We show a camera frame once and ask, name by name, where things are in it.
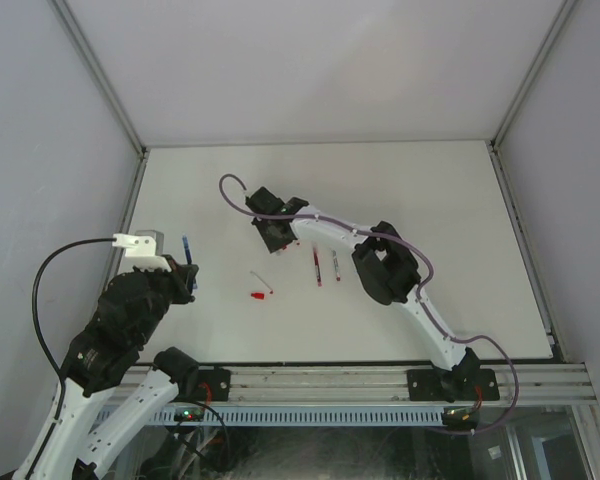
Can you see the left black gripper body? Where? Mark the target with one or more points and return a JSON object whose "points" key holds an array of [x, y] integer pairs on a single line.
{"points": [[184, 280]]}

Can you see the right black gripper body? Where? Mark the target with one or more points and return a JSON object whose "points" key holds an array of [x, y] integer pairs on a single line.
{"points": [[273, 235]]}

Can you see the pink white pen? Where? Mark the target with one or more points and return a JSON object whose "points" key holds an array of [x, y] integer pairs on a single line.
{"points": [[336, 267]]}

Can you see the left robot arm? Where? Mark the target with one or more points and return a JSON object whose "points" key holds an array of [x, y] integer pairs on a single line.
{"points": [[71, 445]]}

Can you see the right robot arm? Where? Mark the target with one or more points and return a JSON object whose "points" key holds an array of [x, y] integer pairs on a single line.
{"points": [[388, 272]]}

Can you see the thin white red pen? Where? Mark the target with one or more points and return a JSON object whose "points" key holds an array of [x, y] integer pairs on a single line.
{"points": [[262, 281]]}

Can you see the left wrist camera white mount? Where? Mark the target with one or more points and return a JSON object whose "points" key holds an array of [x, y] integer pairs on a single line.
{"points": [[144, 250]]}

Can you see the perforated blue cable tray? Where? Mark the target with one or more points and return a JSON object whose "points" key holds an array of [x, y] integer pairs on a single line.
{"points": [[299, 416]]}

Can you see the aluminium rail frame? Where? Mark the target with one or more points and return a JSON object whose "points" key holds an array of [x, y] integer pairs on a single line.
{"points": [[527, 384]]}

